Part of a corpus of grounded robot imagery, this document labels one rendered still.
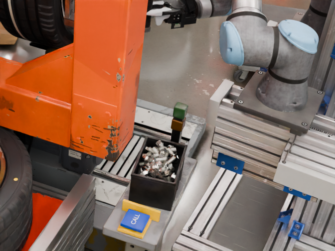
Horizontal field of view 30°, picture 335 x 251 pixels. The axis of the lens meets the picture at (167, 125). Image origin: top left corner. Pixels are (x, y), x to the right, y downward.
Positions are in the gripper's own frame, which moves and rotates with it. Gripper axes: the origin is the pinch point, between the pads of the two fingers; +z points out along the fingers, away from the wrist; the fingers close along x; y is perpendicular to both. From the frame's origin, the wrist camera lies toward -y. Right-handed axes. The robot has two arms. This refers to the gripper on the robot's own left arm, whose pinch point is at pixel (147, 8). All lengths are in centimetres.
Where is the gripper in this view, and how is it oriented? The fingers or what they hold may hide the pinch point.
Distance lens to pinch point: 221.3
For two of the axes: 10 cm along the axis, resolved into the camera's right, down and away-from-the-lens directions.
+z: -8.9, 1.8, -4.2
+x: -4.4, -5.8, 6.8
